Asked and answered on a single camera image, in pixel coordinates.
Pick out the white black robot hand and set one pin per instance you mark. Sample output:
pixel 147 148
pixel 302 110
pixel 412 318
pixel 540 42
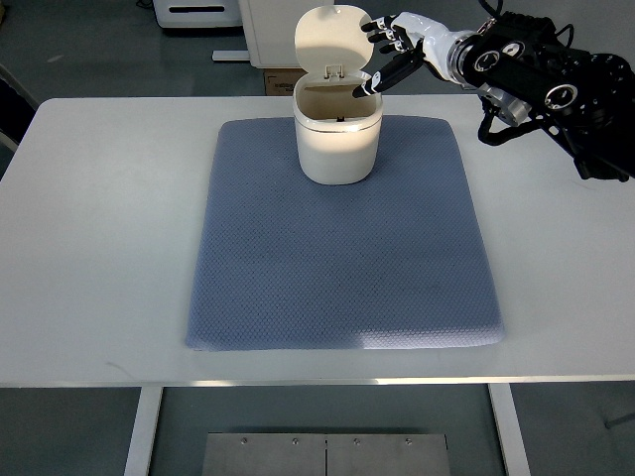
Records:
pixel 416 41

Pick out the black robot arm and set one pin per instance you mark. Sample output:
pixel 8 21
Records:
pixel 528 80

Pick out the white trash bin open lid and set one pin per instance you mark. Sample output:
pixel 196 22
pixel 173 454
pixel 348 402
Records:
pixel 337 134

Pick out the cardboard box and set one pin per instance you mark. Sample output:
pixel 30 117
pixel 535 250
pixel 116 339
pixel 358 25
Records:
pixel 281 81

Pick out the white cabinet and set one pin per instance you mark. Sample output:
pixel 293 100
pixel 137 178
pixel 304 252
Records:
pixel 269 30

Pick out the white appliance with slot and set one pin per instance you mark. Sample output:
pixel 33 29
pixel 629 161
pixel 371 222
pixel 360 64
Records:
pixel 203 16

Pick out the blue textured mat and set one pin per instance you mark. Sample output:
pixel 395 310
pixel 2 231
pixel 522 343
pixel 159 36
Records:
pixel 394 261

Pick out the right white table leg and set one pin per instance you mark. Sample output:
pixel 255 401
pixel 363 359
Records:
pixel 508 429

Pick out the white table leg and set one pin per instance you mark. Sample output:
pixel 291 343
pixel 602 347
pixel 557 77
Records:
pixel 508 429
pixel 141 445

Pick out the dark chair edge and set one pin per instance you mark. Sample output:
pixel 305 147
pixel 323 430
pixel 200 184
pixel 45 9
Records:
pixel 18 109

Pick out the left white table leg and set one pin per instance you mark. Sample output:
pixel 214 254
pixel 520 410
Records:
pixel 141 445

